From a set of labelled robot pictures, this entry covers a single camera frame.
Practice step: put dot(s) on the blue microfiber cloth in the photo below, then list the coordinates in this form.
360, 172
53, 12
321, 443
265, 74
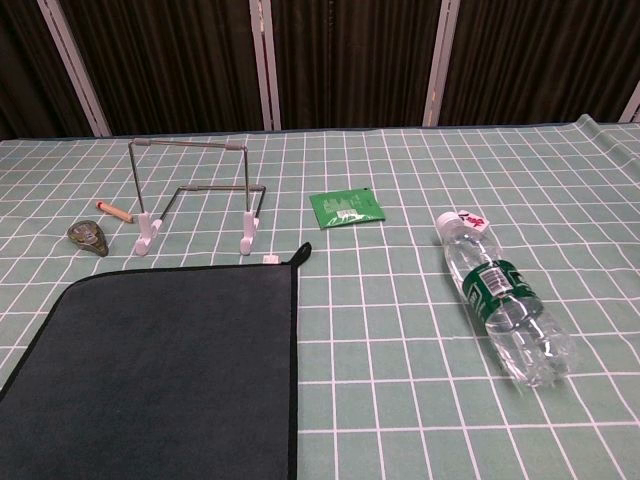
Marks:
150, 375

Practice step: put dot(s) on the green foil packet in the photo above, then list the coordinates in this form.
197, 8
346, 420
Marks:
345, 210

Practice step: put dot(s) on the green checkered tablecloth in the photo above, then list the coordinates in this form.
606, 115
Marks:
400, 350

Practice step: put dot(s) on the white mahjong tile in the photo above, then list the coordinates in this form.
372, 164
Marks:
475, 220

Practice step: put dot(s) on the clear water bottle green label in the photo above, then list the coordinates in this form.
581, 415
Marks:
500, 310

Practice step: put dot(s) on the small wooden peg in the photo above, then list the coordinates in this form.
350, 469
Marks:
117, 212

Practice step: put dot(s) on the camouflage tape dispenser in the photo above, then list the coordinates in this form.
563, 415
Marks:
87, 237

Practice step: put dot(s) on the white partition post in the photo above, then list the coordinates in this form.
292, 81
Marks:
75, 70
264, 65
441, 65
632, 105

